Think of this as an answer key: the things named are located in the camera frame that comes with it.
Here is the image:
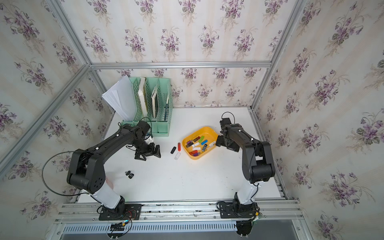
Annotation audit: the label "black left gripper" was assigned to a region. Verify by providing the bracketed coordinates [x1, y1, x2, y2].
[130, 138, 163, 161]

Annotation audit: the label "yellow plastic storage box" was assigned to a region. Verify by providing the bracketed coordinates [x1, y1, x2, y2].
[182, 127, 219, 160]

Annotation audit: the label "black silver swivel usb drive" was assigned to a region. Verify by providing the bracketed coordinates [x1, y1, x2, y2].
[202, 144, 208, 152]

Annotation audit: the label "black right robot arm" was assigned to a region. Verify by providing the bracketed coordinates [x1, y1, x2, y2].
[215, 111, 276, 209]

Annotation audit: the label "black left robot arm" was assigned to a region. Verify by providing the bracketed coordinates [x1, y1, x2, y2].
[41, 117, 161, 215]

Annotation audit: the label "black binder clips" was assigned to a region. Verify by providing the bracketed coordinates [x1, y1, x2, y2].
[125, 171, 134, 179]

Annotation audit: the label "pink pen cup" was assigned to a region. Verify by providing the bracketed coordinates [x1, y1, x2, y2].
[106, 178, 114, 190]

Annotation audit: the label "green desk file organizer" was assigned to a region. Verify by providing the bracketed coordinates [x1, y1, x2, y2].
[122, 78, 174, 137]

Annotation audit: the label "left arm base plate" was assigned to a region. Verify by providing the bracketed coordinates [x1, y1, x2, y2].
[97, 197, 143, 221]

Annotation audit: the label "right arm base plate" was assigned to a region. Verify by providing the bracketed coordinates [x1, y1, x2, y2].
[216, 199, 260, 219]

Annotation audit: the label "aluminium front rail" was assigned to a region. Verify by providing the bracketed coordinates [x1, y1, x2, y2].
[54, 199, 304, 224]

